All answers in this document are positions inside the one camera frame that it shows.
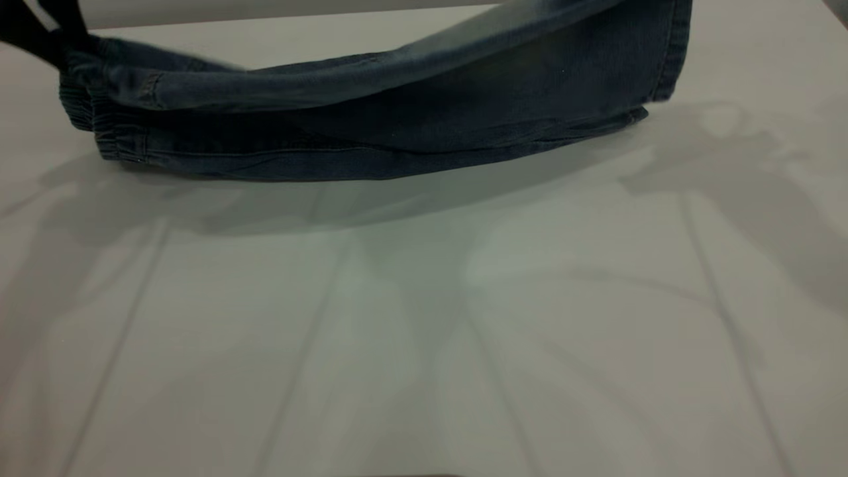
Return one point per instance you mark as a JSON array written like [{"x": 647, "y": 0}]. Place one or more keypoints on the blue denim jeans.
[{"x": 397, "y": 132}]

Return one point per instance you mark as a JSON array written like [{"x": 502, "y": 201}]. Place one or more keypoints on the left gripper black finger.
[
  {"x": 68, "y": 23},
  {"x": 33, "y": 38}
]

